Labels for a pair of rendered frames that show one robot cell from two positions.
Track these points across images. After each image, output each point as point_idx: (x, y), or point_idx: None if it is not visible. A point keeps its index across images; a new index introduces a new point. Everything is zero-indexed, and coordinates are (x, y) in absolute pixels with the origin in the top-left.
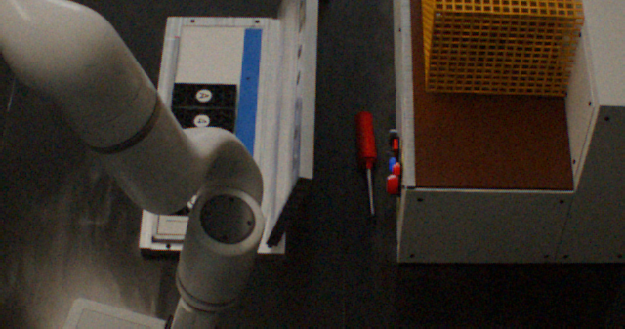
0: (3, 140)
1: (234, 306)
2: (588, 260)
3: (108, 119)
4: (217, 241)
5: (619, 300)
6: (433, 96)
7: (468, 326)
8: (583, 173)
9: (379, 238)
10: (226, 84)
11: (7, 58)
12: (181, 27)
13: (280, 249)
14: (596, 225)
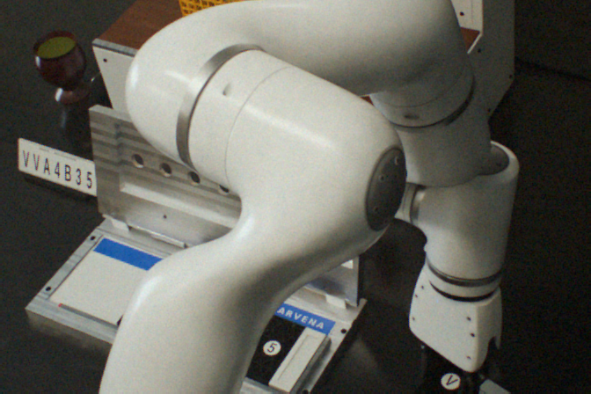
0: None
1: (398, 365)
2: (498, 100)
3: (465, 53)
4: (502, 171)
5: (545, 98)
6: None
7: (514, 202)
8: (483, 5)
9: (385, 233)
10: None
11: (382, 56)
12: (47, 301)
13: (361, 301)
14: (495, 56)
